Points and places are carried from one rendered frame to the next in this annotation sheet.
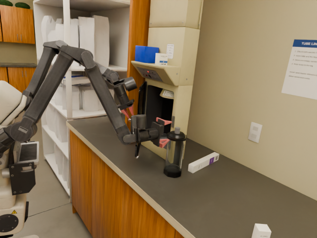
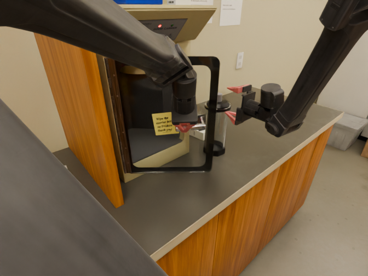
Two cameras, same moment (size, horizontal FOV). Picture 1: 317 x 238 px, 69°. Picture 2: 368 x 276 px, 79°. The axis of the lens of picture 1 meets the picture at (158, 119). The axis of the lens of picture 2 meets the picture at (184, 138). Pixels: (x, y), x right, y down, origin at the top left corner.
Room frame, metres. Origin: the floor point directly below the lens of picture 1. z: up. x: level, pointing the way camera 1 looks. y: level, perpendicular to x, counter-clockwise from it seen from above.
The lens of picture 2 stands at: (1.30, 0.74, 1.50)
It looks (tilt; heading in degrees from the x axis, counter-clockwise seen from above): 30 degrees down; 269
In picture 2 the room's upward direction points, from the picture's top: straight up
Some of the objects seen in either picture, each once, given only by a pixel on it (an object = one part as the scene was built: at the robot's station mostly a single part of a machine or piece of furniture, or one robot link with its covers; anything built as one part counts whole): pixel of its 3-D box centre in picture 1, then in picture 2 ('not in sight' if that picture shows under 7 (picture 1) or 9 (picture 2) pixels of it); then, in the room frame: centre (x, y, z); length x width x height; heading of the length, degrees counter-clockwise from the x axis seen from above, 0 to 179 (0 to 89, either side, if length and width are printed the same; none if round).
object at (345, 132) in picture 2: not in sight; (331, 127); (-0.66, -1.77, 0.17); 0.60 x 0.42 x 0.33; 128
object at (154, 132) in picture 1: (151, 133); (252, 108); (1.05, 0.03, 1.20); 0.07 x 0.07 x 0.10; 39
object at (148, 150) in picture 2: (140, 116); (167, 122); (1.34, 0.11, 1.19); 0.30 x 0.01 x 0.40; 0
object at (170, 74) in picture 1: (153, 72); (162, 26); (1.35, 0.05, 1.46); 0.32 x 0.11 x 0.10; 40
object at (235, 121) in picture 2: (162, 138); (235, 111); (1.09, -0.03, 1.16); 0.09 x 0.07 x 0.07; 129
